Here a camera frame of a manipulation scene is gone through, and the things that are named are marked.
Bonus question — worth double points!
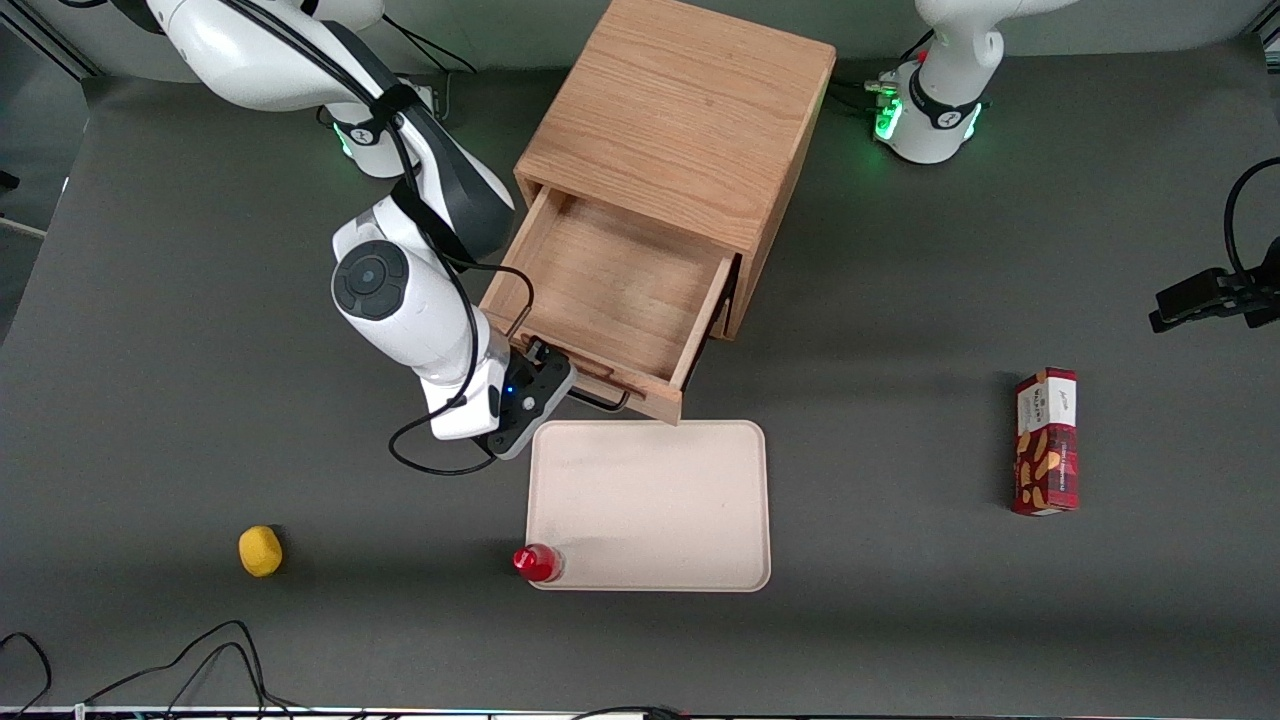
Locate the black right arm base cable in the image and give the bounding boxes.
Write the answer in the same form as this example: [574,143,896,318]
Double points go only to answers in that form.
[380,15,481,123]

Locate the wooden drawer with black handle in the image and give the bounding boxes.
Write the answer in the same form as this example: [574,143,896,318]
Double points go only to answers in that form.
[480,185,742,426]

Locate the red snack box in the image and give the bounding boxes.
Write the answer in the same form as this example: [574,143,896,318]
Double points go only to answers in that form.
[1012,367,1080,517]

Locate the wooden drawer cabinet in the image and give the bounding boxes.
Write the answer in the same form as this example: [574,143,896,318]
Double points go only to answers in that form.
[514,0,838,342]

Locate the yellow lemon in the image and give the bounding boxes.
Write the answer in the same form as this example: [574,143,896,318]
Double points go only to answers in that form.
[238,525,284,578]

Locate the red capped bottle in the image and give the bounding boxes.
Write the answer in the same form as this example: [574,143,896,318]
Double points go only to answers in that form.
[513,543,564,583]

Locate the black floor cable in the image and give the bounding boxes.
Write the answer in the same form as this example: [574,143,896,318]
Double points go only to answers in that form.
[0,632,53,716]
[82,620,301,714]
[160,642,273,717]
[568,705,691,720]

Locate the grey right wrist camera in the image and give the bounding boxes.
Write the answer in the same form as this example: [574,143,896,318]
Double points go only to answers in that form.
[487,345,578,461]

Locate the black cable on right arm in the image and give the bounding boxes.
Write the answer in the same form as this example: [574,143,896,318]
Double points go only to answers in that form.
[225,0,536,477]

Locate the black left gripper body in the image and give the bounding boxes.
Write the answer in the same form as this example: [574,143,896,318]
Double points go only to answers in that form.
[1228,237,1280,331]

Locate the black looped gripper cable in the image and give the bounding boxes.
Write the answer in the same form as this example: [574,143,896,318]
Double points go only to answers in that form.
[1224,157,1280,286]

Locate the black left arm base cables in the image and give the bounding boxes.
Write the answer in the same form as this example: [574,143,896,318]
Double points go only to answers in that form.
[828,30,936,113]

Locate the cream plastic tray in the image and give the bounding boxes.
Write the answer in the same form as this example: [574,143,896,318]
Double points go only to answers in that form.
[526,420,772,593]

